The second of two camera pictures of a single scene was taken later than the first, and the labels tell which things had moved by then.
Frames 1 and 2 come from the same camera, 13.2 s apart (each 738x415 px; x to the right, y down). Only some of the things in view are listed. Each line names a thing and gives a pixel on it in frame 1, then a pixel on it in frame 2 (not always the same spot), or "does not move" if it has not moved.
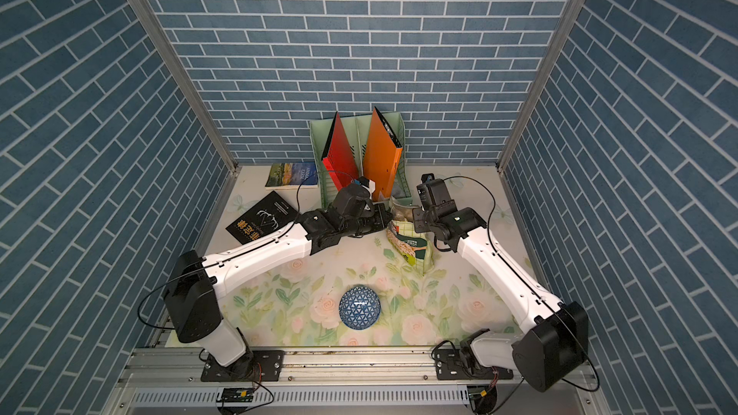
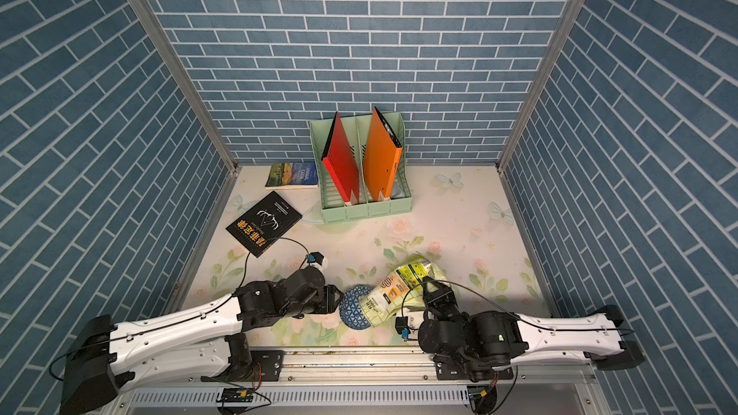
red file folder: (338, 156) does not move
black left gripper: (379, 223) → (329, 302)
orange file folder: (382, 154) does not move
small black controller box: (235, 395) does not move
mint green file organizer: (356, 129) does not move
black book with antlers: (267, 216) does not move
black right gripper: (417, 219) → (435, 298)
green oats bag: (410, 243) → (402, 291)
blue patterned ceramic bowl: (359, 307) does not move
